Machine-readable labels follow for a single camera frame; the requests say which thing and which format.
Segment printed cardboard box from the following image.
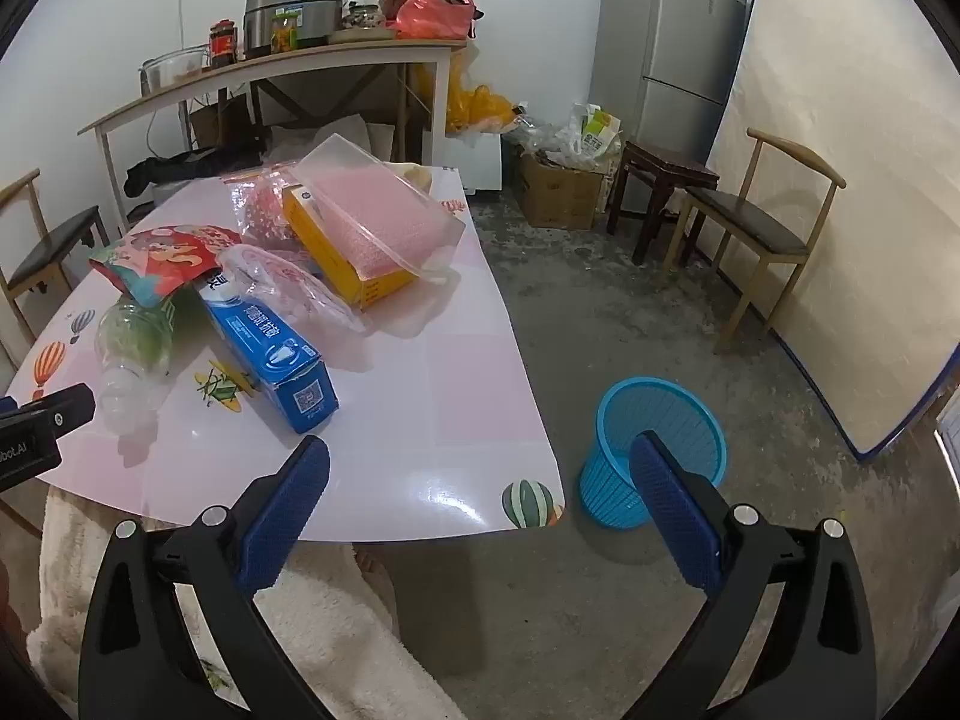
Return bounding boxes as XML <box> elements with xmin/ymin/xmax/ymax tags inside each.
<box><xmin>514</xmin><ymin>154</ymin><xmax>607</xmax><ymax>230</ymax></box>

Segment silver refrigerator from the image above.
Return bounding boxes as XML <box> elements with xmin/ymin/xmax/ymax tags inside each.
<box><xmin>587</xmin><ymin>0</ymin><xmax>749</xmax><ymax>166</ymax></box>

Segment white box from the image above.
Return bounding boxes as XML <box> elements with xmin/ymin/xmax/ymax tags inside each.
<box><xmin>424</xmin><ymin>131</ymin><xmax>503</xmax><ymax>196</ymax></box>

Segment clear container with bubble wrap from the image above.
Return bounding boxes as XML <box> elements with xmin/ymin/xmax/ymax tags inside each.
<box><xmin>296</xmin><ymin>133</ymin><xmax>467</xmax><ymax>286</ymax></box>

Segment silver rice cooker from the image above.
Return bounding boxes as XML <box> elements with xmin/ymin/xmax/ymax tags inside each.
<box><xmin>242</xmin><ymin>0</ymin><xmax>344</xmax><ymax>59</ymax></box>

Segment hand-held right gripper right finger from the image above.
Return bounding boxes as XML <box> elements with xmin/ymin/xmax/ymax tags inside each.
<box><xmin>628</xmin><ymin>430</ymin><xmax>879</xmax><ymax>720</ymax></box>

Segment yellow plastic bag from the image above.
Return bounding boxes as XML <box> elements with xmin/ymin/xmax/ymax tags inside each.
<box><xmin>446</xmin><ymin>82</ymin><xmax>518</xmax><ymax>137</ymax></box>

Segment red plastic bag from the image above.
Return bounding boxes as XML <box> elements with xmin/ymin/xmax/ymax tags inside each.
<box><xmin>395</xmin><ymin>0</ymin><xmax>485</xmax><ymax>40</ymax></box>

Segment green plastic bottle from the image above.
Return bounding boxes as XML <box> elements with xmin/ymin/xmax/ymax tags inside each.
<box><xmin>94</xmin><ymin>292</ymin><xmax>181</xmax><ymax>436</ymax></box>

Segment brown cardboard box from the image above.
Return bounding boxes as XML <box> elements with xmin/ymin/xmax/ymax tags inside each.
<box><xmin>187</xmin><ymin>97</ymin><xmax>252</xmax><ymax>151</ymax></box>

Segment beige mattress with blue edge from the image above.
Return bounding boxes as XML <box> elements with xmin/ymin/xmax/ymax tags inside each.
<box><xmin>705</xmin><ymin>0</ymin><xmax>960</xmax><ymax>464</ymax></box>

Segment wooden chair with dark seat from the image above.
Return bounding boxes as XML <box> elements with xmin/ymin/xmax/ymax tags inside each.
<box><xmin>661</xmin><ymin>127</ymin><xmax>847</xmax><ymax>355</ymax></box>
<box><xmin>0</xmin><ymin>169</ymin><xmax>110</xmax><ymax>368</ymax></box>

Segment black cloth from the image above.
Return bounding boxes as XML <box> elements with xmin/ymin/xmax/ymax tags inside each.
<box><xmin>124</xmin><ymin>150</ymin><xmax>267</xmax><ymax>200</ymax></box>

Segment glass bowl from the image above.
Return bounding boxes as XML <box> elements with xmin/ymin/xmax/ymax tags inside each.
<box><xmin>139</xmin><ymin>45</ymin><xmax>207</xmax><ymax>97</ymax></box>

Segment blue toothpaste box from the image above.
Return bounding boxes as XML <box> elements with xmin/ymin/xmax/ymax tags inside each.
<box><xmin>199</xmin><ymin>274</ymin><xmax>340</xmax><ymax>434</ymax></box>

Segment wooden desk with white legs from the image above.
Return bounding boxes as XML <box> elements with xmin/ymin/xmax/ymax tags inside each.
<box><xmin>77</xmin><ymin>37</ymin><xmax>470</xmax><ymax>233</ymax></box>

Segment pile of clear plastic bags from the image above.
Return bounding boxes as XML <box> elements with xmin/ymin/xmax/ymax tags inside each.
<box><xmin>517</xmin><ymin>116</ymin><xmax>582</xmax><ymax>170</ymax></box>

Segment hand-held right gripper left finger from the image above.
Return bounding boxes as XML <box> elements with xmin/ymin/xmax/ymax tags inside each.
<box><xmin>78</xmin><ymin>435</ymin><xmax>332</xmax><ymax>720</ymax></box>

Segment yellow cardboard box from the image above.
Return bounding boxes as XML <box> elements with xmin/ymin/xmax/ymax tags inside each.
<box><xmin>281</xmin><ymin>184</ymin><xmax>421</xmax><ymax>314</ymax></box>

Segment red printed snack bag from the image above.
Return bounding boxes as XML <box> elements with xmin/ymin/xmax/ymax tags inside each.
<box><xmin>88</xmin><ymin>223</ymin><xmax>242</xmax><ymax>308</ymax></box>

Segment dark wooden stool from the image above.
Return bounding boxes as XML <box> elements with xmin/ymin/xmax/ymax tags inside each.
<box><xmin>606</xmin><ymin>141</ymin><xmax>721</xmax><ymax>265</ymax></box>

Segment blue plastic wastebasket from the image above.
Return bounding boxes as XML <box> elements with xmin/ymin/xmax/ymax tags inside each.
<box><xmin>577</xmin><ymin>377</ymin><xmax>728</xmax><ymax>530</ymax></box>

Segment white green shopping bag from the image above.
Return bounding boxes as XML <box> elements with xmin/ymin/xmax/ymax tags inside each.
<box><xmin>574</xmin><ymin>103</ymin><xmax>625</xmax><ymax>166</ymax></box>

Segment beige pillow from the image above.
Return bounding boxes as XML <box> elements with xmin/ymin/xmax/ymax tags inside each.
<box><xmin>266</xmin><ymin>114</ymin><xmax>398</xmax><ymax>166</ymax></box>

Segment dark sauce jar red lid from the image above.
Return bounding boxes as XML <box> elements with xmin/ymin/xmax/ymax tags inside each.
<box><xmin>208</xmin><ymin>19</ymin><xmax>239</xmax><ymax>65</ymax></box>

